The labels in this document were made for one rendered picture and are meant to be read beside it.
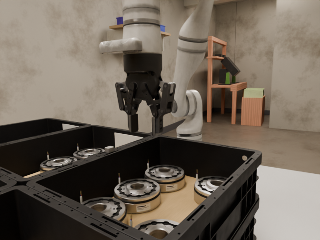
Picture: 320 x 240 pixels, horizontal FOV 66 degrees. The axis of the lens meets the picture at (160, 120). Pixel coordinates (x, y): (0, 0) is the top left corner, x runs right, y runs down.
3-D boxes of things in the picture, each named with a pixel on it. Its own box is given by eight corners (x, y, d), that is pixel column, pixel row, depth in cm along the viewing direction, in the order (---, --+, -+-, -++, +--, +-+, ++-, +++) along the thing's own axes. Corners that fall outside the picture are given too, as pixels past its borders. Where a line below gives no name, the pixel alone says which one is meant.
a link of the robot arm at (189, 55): (172, 36, 80) (196, 35, 84) (164, 111, 93) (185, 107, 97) (188, 43, 73) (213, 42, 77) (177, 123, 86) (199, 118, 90)
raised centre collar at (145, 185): (136, 181, 58) (135, 179, 58) (152, 186, 56) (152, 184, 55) (121, 189, 55) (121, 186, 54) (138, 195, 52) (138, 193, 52)
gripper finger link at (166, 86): (163, 81, 44) (155, 112, 47) (171, 85, 44) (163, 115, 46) (171, 81, 47) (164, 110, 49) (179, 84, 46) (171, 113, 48)
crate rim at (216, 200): (158, 142, 75) (158, 134, 74) (263, 160, 57) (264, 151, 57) (23, 195, 43) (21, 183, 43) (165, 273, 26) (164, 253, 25)
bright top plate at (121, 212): (103, 195, 53) (103, 192, 53) (136, 210, 47) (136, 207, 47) (59, 215, 46) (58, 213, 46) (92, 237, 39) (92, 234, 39)
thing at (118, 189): (135, 177, 62) (135, 175, 62) (168, 187, 56) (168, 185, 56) (104, 193, 54) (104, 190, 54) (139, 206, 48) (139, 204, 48)
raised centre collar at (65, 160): (61, 158, 76) (61, 156, 76) (71, 161, 73) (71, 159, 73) (46, 163, 72) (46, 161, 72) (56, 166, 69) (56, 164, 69)
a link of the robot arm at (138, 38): (96, 54, 45) (94, 17, 44) (137, 57, 54) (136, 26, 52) (134, 50, 39) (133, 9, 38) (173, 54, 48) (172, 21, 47)
